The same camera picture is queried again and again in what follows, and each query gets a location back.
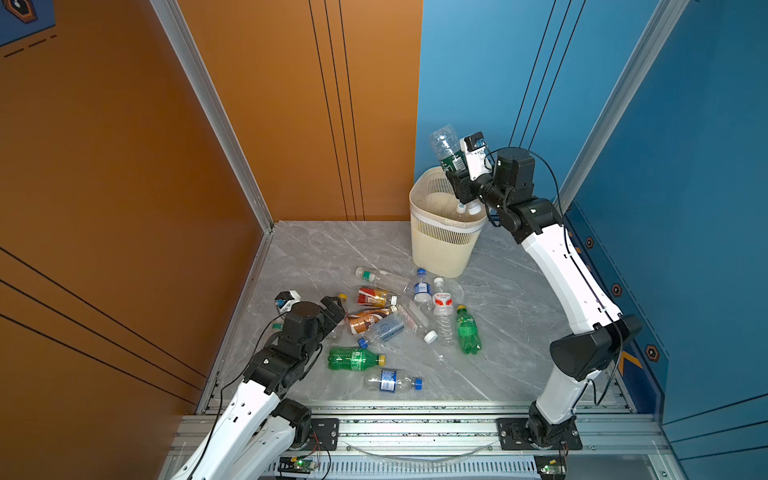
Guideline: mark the clear bottle dark green label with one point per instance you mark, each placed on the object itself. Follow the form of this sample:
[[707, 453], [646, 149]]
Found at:
[[445, 144]]

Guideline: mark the pale blue label bottle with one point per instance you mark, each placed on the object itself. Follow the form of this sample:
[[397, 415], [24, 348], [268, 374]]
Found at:
[[382, 332]]

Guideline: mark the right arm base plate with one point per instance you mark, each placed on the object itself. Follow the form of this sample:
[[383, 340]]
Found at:
[[536, 434]]

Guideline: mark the cream ribbed waste bin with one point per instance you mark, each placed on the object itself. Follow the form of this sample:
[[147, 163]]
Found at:
[[442, 238]]

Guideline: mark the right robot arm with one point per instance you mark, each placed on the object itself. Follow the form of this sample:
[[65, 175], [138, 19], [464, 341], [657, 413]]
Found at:
[[599, 329]]

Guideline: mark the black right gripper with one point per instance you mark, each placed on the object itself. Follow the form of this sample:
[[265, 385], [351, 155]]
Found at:
[[462, 187]]

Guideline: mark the left aluminium corner post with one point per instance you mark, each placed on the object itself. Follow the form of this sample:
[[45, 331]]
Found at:
[[177, 31]]

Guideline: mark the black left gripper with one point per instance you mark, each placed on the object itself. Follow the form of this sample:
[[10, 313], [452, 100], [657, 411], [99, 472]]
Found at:
[[336, 311]]

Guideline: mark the large green Sprite bottle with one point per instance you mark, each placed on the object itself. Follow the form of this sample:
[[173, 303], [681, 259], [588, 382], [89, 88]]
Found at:
[[354, 359]]

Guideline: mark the left circuit board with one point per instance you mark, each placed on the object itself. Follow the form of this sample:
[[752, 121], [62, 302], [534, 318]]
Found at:
[[296, 465]]

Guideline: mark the right aluminium corner post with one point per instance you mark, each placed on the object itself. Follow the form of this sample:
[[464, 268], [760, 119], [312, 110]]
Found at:
[[650, 43]]

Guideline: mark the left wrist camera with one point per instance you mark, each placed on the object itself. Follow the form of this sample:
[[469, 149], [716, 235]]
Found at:
[[285, 300]]

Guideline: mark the small green Sprite bottle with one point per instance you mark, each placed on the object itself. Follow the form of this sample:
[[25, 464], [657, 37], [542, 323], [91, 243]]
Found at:
[[467, 331]]

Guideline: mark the clear bottle green neck band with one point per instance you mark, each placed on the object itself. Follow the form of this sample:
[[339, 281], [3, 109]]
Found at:
[[276, 327]]

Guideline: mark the circuit board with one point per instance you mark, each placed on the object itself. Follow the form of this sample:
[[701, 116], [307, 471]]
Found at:
[[550, 468], [296, 465]]

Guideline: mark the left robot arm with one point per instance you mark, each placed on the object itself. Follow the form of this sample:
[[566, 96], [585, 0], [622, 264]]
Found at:
[[259, 423]]

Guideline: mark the aluminium front rail frame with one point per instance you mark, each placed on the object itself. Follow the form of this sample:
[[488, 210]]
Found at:
[[459, 440]]

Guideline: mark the blue label clear bottle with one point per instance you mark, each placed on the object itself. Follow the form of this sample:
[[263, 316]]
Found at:
[[420, 289]]

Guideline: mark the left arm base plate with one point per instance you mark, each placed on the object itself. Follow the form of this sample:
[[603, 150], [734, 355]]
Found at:
[[325, 430]]

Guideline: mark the aluminium corner post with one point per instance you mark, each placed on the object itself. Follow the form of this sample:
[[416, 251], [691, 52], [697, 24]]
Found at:
[[650, 43], [177, 31]]

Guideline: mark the brown Nescafe bottle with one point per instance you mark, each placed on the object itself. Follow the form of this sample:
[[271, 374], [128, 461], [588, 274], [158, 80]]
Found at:
[[362, 321]]

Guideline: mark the clear bottle green cap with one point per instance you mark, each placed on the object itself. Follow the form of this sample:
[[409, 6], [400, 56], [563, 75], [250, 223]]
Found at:
[[382, 278]]

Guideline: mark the clear bottle blue cap front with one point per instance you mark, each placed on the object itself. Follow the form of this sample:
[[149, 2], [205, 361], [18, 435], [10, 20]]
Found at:
[[392, 381]]

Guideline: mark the Wahaha clear water bottle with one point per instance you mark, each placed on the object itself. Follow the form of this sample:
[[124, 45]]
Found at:
[[443, 312]]

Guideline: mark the right circuit board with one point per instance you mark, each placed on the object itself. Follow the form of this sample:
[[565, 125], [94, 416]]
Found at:
[[550, 468]]

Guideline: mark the guava label clear bottle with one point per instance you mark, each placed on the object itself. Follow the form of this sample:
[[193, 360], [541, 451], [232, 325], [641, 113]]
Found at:
[[417, 321]]

